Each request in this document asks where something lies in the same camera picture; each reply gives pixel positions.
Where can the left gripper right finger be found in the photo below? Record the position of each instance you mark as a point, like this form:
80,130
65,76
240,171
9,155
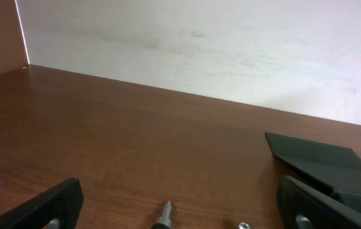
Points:
302,206

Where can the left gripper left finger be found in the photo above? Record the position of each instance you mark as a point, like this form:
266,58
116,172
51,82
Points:
62,202

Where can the black open gift box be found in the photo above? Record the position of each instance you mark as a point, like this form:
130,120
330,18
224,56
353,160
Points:
332,170

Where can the yellow black screwdriver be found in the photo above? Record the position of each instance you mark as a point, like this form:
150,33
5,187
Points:
164,221

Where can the orange socket bit rail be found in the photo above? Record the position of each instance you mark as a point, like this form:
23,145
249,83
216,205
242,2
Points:
244,226

